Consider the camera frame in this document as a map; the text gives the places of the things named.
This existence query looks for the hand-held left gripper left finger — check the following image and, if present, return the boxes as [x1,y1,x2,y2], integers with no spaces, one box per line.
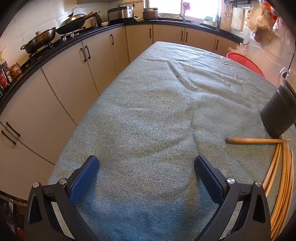
[24,155,100,241]

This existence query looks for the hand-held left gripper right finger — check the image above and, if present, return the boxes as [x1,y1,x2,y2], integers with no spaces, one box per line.
[194,155,271,241]

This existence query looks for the wooden chopstick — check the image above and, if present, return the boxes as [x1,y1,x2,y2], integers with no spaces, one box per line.
[225,137,291,144]

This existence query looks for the bunch of wooden chopsticks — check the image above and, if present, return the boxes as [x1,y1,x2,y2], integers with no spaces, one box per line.
[264,137,295,241]

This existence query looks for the dark perforated utensil holder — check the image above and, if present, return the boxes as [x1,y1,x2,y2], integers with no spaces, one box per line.
[260,77,296,138]

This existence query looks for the green table cloth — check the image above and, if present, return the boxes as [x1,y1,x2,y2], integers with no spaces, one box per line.
[47,41,296,241]

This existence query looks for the beige base cabinets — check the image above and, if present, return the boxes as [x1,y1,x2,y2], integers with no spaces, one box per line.
[0,23,242,202]

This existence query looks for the red plastic basket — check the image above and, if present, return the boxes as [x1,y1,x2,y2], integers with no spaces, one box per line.
[226,52,265,78]

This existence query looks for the orange snack packet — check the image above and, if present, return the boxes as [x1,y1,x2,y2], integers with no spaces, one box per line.
[10,63,23,79]

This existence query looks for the black kitchen countertop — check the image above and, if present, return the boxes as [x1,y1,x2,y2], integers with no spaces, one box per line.
[0,17,244,105]

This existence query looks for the white plastic bag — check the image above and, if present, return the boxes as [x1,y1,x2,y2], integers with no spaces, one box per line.
[228,43,249,55]

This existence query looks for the gas stove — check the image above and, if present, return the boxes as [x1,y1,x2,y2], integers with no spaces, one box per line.
[28,27,97,58]

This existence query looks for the steel cooking pot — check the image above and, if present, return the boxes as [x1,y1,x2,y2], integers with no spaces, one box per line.
[20,27,57,54]

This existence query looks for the black wok with lid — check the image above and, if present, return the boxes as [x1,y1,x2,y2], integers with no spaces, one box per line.
[55,7,101,35]

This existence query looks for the white cutting board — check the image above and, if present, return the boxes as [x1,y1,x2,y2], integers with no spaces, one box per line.
[231,7,246,32]

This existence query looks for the hanging plastic bags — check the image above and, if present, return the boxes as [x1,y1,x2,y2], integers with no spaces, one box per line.
[245,0,289,49]

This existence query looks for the silver rice cooker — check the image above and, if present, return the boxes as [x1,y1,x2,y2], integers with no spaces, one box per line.
[107,6,135,23]

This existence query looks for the kitchen window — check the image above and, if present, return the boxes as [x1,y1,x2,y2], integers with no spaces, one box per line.
[143,0,220,21]

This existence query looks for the small dark saucepan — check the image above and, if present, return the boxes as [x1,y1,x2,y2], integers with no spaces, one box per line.
[142,8,159,21]

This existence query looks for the black wall rack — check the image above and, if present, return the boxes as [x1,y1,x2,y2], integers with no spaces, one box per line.
[224,0,251,7]

